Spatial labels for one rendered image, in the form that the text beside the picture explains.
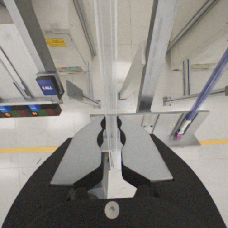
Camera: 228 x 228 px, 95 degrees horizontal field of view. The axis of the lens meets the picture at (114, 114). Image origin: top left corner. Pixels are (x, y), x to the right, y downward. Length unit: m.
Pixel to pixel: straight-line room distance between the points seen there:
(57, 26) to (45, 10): 0.08
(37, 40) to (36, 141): 1.12
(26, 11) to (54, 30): 0.29
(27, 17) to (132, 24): 1.15
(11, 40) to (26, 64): 0.05
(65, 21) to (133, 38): 0.82
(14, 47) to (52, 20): 0.31
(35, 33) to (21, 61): 0.08
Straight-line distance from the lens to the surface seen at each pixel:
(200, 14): 0.99
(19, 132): 1.45
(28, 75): 0.40
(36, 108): 0.46
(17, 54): 0.38
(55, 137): 1.25
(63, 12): 0.65
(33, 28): 0.36
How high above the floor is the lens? 1.08
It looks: 88 degrees down
